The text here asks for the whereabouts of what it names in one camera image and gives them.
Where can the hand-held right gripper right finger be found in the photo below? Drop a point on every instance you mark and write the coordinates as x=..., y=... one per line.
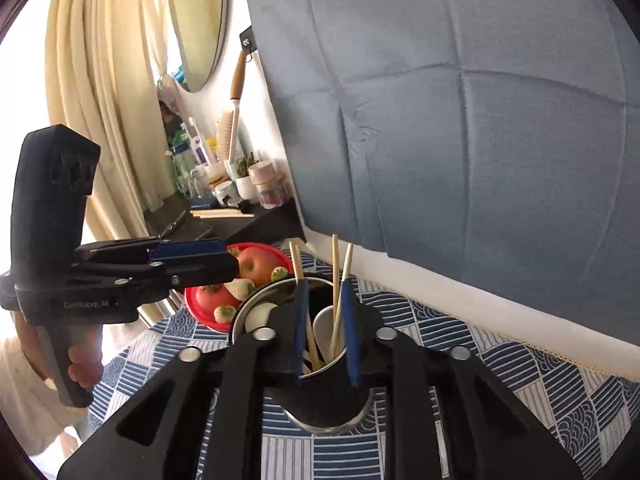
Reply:
x=351, y=335

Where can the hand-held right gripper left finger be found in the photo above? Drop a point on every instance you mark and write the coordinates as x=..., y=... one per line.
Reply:
x=301, y=330

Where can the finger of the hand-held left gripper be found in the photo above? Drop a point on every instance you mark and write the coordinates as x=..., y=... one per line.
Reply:
x=210, y=267
x=195, y=249

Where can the plain white ceramic spoon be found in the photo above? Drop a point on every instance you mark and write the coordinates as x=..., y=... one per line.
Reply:
x=325, y=329

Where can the white spoon bear print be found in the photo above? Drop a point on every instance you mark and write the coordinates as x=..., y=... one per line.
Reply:
x=260, y=316

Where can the black cylindrical utensil holder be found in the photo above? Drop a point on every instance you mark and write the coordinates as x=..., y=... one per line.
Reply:
x=320, y=412

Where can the person's left hand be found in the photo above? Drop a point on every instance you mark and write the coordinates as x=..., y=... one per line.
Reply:
x=85, y=367

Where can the black flat case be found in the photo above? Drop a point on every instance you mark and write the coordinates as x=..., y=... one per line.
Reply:
x=187, y=230

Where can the red tomato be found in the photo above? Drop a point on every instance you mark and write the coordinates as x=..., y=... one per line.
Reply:
x=215, y=297

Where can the pile of white strawberries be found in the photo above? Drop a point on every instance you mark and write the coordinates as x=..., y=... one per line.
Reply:
x=240, y=289

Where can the red plastic basket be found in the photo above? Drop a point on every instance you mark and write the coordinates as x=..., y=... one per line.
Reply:
x=192, y=310

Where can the flat wooden stick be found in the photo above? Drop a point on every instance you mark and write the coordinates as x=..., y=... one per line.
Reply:
x=225, y=213

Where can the red apple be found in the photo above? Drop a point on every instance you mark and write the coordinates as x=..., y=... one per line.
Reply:
x=257, y=265

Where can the small white jar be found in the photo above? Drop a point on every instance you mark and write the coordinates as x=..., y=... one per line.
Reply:
x=225, y=192

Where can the dark dresser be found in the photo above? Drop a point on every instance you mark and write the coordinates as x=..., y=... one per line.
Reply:
x=260, y=227

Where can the small potted succulent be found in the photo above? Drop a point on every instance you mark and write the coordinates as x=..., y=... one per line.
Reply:
x=246, y=190

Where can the cluster of toiletry bottles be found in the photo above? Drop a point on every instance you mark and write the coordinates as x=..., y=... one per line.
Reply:
x=200, y=155

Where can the pink lidded jar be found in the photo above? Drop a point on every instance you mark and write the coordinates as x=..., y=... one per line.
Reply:
x=270, y=190

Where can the cream curtain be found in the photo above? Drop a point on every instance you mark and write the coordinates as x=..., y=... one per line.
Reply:
x=100, y=85

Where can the blue white patterned tablecloth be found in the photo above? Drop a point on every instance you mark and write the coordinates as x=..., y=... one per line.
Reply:
x=500, y=375

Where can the black clip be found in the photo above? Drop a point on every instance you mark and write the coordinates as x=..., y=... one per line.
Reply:
x=248, y=40

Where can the blue-grey backdrop cloth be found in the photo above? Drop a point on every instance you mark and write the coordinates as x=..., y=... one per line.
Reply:
x=475, y=135

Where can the round wall mirror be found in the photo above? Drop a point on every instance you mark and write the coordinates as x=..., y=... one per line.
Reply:
x=197, y=20

